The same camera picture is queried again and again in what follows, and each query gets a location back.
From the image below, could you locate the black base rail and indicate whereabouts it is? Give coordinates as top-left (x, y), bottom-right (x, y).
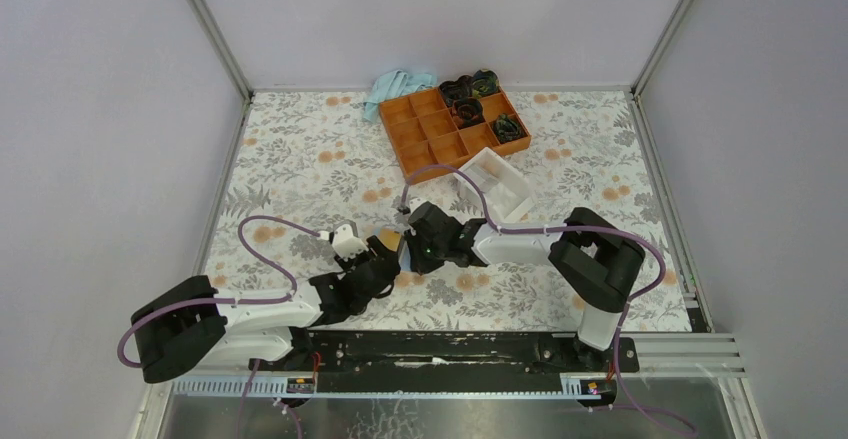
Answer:
top-left (249, 330), bottom-right (640, 394)

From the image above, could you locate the white card box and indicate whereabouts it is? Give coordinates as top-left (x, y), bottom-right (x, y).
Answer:
top-left (459, 148), bottom-right (534, 223)

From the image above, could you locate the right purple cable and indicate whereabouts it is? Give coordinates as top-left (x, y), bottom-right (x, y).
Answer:
top-left (397, 163), bottom-right (700, 436)

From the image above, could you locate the orange compartment tray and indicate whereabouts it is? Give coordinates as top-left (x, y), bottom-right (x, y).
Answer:
top-left (378, 88), bottom-right (532, 184)

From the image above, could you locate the dark rolled band middle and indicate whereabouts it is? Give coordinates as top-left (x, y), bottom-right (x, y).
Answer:
top-left (451, 97), bottom-right (485, 129)

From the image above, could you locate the purple cable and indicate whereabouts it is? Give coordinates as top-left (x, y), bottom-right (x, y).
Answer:
top-left (117, 215), bottom-right (333, 370)
top-left (397, 163), bottom-right (700, 436)

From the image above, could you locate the beige card holder wallet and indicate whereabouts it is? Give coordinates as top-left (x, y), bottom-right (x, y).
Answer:
top-left (373, 227), bottom-right (410, 273)

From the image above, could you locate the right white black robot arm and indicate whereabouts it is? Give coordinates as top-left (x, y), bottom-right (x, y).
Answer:
top-left (404, 201), bottom-right (646, 371)

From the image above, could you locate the dark rolled band right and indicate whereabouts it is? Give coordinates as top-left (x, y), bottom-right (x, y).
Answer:
top-left (491, 114), bottom-right (527, 144)

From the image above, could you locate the dark rolled band corner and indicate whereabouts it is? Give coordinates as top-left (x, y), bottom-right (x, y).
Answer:
top-left (470, 69), bottom-right (500, 98)

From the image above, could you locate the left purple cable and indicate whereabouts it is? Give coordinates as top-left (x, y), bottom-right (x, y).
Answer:
top-left (117, 215), bottom-right (333, 370)

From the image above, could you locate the dark rolled band top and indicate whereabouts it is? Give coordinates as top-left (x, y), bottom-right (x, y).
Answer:
top-left (438, 75), bottom-right (473, 108)

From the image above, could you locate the dark rolled band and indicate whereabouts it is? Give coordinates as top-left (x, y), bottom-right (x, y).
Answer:
top-left (491, 114), bottom-right (527, 144)
top-left (438, 75), bottom-right (473, 108)
top-left (451, 97), bottom-right (485, 129)

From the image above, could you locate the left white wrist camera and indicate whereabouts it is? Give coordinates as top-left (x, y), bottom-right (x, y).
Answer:
top-left (329, 221), bottom-right (367, 260)

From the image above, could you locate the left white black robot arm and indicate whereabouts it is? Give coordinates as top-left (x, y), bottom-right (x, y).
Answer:
top-left (130, 235), bottom-right (403, 384)

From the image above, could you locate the light blue cloth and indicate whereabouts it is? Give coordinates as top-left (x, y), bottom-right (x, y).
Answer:
top-left (363, 69), bottom-right (437, 123)

